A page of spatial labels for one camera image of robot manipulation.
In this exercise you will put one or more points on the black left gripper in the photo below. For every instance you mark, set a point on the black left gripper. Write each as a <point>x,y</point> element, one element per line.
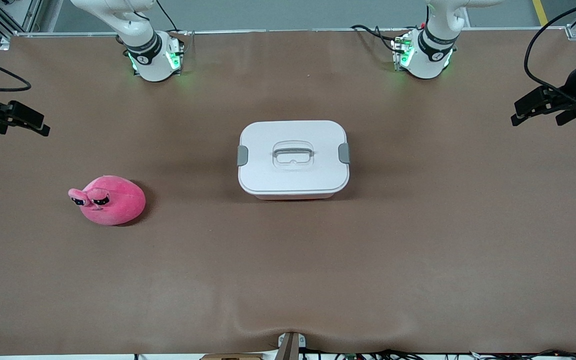
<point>574,82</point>

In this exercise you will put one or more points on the pink plastic storage box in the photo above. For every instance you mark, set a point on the pink plastic storage box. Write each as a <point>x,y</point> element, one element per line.
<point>293,197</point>

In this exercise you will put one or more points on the silver table edge rail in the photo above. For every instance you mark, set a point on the silver table edge rail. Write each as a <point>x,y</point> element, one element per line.
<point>268,31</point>

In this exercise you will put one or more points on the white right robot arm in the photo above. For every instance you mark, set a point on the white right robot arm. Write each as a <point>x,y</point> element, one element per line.
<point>143,55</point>

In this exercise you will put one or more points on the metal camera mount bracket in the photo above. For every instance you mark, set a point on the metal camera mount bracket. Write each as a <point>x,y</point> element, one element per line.
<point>290,347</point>

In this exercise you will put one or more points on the pink plush toy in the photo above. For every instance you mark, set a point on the pink plush toy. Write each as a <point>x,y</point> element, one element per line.
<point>118,205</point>

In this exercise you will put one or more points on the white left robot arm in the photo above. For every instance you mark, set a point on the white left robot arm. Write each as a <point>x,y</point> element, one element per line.
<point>433,60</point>

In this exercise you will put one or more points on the white box lid grey latches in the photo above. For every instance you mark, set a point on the white box lid grey latches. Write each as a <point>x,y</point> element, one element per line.
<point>268,175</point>

